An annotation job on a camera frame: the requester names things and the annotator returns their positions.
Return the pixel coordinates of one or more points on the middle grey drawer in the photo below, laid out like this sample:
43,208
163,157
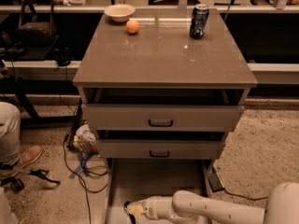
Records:
141,149

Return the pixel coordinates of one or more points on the tan leather shoe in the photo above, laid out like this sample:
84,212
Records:
23,159

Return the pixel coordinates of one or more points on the top grey drawer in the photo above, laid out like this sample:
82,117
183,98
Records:
178,118

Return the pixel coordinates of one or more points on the person's leg in trousers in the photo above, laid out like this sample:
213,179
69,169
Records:
10,121

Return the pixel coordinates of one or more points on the open bottom grey drawer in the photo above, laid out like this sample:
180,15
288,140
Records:
137,179

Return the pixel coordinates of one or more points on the black headphones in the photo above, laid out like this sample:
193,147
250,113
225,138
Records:
62,57

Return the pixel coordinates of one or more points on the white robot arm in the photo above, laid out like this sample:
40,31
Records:
184,207

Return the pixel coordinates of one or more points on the black bag on shelf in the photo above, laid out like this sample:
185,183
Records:
35,32

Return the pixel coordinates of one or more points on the black power adapter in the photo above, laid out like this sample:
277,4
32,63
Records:
215,182

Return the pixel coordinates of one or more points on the orange fruit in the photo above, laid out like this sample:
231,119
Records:
132,27

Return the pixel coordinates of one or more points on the dark blue soda can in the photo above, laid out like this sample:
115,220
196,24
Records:
200,15

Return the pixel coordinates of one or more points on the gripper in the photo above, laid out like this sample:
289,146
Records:
151,206

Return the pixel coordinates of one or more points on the grey drawer cabinet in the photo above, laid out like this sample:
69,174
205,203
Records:
162,65

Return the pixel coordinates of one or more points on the white ceramic bowl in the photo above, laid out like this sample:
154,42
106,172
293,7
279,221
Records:
119,12

